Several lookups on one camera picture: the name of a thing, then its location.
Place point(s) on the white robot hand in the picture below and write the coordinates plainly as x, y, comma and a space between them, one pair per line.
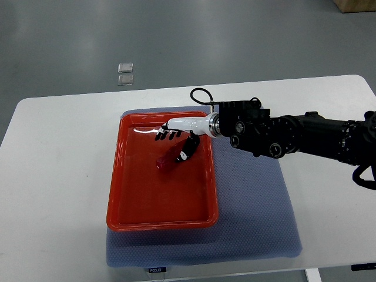
208, 125

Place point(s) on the red pepper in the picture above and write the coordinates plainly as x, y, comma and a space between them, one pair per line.
168, 160

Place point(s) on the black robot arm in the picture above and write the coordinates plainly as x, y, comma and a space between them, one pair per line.
250, 128

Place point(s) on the red plastic tray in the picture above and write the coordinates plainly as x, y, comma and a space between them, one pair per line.
145, 197

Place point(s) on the upper metal floor plate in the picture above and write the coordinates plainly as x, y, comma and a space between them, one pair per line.
125, 67

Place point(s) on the blue-grey textured mat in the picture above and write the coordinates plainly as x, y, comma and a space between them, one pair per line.
256, 218

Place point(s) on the black table label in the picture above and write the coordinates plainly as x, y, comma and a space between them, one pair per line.
154, 270

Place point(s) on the white table leg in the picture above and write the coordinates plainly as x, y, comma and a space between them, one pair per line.
312, 275

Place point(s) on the cardboard box corner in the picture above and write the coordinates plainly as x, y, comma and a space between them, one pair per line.
350, 6

